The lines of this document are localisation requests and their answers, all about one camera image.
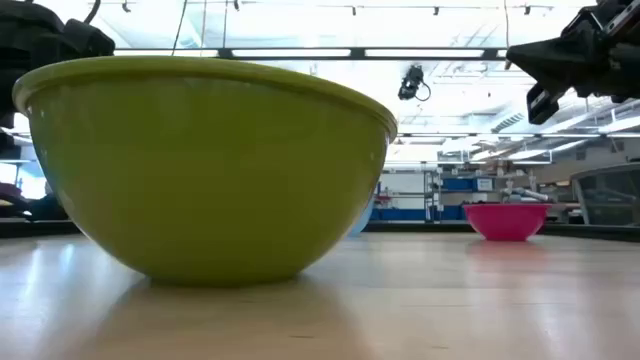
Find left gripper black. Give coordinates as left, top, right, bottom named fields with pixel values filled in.
left=0, top=0, right=117, bottom=129

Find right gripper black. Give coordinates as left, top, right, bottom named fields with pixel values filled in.
left=505, top=0, right=640, bottom=126

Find pink plastic bowl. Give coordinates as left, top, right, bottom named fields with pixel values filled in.
left=462, top=202, right=553, bottom=243

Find light blue plastic bowl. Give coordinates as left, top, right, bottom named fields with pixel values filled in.
left=347, top=197, right=376, bottom=238

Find stacked colourful bowls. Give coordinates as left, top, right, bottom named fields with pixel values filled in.
left=11, top=54, right=399, bottom=289

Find grey mesh office chair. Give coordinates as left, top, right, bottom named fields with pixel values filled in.
left=571, top=163, right=640, bottom=227

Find blue storage bins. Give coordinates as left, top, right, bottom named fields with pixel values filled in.
left=370, top=175, right=496, bottom=222

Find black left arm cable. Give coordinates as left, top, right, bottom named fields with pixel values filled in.
left=82, top=0, right=102, bottom=26

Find black overhead camera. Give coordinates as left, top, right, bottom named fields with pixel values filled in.
left=397, top=63, right=432, bottom=103

